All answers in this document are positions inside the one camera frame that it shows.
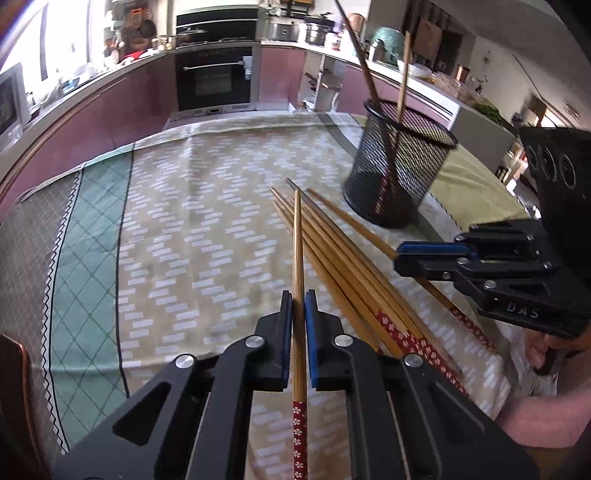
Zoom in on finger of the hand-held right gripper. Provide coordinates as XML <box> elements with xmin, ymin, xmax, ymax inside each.
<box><xmin>396</xmin><ymin>220</ymin><xmax>555</xmax><ymax>268</ymax></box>
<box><xmin>394</xmin><ymin>254</ymin><xmax>591</xmax><ymax>340</ymax></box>

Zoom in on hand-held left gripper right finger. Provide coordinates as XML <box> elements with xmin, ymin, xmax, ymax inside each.
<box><xmin>305</xmin><ymin>289</ymin><xmax>541</xmax><ymax>480</ymax></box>

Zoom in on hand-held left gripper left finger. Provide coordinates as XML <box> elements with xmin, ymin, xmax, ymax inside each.
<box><xmin>53</xmin><ymin>290</ymin><xmax>296</xmax><ymax>480</ymax></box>

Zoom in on black mesh holder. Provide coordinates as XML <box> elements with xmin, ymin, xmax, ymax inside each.
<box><xmin>343</xmin><ymin>99</ymin><xmax>459</xmax><ymax>228</ymax></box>

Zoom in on bunch of wooden chopsticks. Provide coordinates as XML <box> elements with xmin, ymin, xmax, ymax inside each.
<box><xmin>270</xmin><ymin>178</ymin><xmax>499</xmax><ymax>398</ymax></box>

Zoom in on red-tipped wooden chopstick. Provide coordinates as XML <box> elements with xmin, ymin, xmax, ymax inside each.
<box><xmin>292</xmin><ymin>188</ymin><xmax>308</xmax><ymax>480</ymax></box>

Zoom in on person's right forearm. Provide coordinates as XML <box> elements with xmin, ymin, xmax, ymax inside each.
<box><xmin>496</xmin><ymin>374</ymin><xmax>591</xmax><ymax>448</ymax></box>

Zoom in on person's right hand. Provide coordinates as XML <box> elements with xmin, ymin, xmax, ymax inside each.
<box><xmin>526</xmin><ymin>335</ymin><xmax>549</xmax><ymax>370</ymax></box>

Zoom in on green vegetables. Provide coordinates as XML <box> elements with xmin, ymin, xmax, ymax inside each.
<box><xmin>471</xmin><ymin>102</ymin><xmax>504</xmax><ymax>123</ymax></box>

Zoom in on patterned tablecloth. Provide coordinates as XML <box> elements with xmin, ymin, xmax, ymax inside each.
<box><xmin>0</xmin><ymin>111</ymin><xmax>532</xmax><ymax>480</ymax></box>

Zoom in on light wooden chopstick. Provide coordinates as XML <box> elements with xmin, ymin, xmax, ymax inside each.
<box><xmin>376</xmin><ymin>30</ymin><xmax>413</xmax><ymax>217</ymax></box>

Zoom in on white bowl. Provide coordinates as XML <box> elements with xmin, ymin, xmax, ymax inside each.
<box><xmin>399</xmin><ymin>62</ymin><xmax>433</xmax><ymax>79</ymax></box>

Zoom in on white stool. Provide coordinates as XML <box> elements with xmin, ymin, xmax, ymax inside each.
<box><xmin>316</xmin><ymin>69</ymin><xmax>343</xmax><ymax>112</ymax></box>

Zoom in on dark wooden chopstick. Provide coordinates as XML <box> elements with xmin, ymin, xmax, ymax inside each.
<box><xmin>333</xmin><ymin>0</ymin><xmax>402</xmax><ymax>204</ymax></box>

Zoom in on teal round appliance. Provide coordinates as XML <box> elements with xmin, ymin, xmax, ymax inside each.
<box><xmin>369</xmin><ymin>27</ymin><xmax>405</xmax><ymax>65</ymax></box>

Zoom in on steel steamer pot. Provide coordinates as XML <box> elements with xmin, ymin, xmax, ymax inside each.
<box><xmin>305</xmin><ymin>23</ymin><xmax>334</xmax><ymax>46</ymax></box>

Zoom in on black built-in oven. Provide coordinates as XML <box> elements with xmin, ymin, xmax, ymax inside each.
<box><xmin>174</xmin><ymin>8</ymin><xmax>259</xmax><ymax>112</ymax></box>

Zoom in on brown wooden chair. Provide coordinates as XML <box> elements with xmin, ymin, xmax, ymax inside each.
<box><xmin>0</xmin><ymin>335</ymin><xmax>47</xmax><ymax>480</ymax></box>

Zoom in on purple kitchen cabinet counter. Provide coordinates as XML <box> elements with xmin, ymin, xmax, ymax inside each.
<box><xmin>0</xmin><ymin>39</ymin><xmax>462</xmax><ymax>222</ymax></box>

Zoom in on hanging pans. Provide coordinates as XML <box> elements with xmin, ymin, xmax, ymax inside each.
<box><xmin>121</xmin><ymin>4</ymin><xmax>158</xmax><ymax>48</ymax></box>

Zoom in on white microwave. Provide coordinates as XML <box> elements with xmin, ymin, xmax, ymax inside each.
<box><xmin>0</xmin><ymin>62</ymin><xmax>29</xmax><ymax>139</ymax></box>

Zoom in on kitchen window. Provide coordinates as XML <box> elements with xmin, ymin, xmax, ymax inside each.
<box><xmin>44</xmin><ymin>0</ymin><xmax>95</xmax><ymax>70</ymax></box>

